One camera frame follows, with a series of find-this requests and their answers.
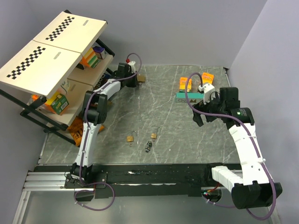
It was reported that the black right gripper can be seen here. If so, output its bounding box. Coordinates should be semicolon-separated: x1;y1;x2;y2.
192;91;225;126

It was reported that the large brass padlock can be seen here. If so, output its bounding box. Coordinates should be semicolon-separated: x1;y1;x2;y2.
137;74;146;83

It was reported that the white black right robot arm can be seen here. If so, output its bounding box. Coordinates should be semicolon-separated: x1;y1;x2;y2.
192;84;282;209

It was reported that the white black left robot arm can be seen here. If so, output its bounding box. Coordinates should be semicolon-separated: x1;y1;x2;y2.
70;59;139;188

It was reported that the black key bunch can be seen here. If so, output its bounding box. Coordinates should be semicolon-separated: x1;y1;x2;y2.
145;140;153;153

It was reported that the blue doritos bag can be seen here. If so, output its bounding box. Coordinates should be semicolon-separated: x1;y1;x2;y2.
93;73;111;90

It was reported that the purple white small box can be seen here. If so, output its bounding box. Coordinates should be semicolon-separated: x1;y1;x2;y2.
93;46;107;60

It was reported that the teal oreo box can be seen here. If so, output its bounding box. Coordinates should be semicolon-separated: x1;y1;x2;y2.
175;92;205;103

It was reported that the orange yellow box right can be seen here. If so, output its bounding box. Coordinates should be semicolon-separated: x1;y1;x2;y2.
202;72;214;84

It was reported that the orange yellow box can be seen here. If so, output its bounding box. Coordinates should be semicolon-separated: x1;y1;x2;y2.
202;72;214;84
179;77;192;92

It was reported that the orange yellow box left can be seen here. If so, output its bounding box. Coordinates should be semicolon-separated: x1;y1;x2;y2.
179;77;192;92

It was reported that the cardboard box on shelf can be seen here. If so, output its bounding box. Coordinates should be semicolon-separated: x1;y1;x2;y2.
57;79;92;97

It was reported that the small brass padlock right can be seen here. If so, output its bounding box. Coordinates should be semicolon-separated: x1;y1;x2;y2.
150;127;161;141

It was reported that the small brass padlock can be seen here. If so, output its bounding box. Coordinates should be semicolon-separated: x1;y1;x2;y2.
150;127;161;141
126;131;137;143

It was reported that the checkerboard calibration board upper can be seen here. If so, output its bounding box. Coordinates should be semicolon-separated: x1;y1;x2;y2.
33;12;107;55

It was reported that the checkerboard calibration board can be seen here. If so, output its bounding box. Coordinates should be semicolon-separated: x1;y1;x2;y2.
33;12;107;55
0;40;82;98

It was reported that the small brass padlock left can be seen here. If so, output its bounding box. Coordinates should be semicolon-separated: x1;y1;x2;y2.
126;131;137;143

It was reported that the green orange box on shelf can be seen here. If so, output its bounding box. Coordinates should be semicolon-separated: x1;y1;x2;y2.
45;91;69;115

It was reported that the orange snack bag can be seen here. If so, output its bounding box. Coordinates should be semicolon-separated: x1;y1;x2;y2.
67;117;105;146

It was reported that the checkerboard calibration board lower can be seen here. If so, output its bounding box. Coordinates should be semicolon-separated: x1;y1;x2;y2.
0;40;82;98

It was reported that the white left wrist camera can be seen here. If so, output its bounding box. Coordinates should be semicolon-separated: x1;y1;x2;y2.
126;59;136;74

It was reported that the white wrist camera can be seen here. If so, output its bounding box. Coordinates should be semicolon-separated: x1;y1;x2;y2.
126;59;136;74
198;83;215;104

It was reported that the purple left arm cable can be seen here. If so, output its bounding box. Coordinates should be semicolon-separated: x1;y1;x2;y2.
74;53;142;212

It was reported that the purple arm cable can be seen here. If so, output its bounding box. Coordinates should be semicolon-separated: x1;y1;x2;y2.
184;72;278;220
74;53;142;212

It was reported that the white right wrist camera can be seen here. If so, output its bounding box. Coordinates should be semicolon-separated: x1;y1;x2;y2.
198;83;215;104

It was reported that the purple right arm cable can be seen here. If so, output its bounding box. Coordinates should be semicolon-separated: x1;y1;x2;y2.
184;72;278;220

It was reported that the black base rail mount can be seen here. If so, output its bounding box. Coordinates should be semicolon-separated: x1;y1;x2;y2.
64;163;223;199

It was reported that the black frame wooden shelf rack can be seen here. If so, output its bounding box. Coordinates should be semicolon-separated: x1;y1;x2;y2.
0;10;114;143

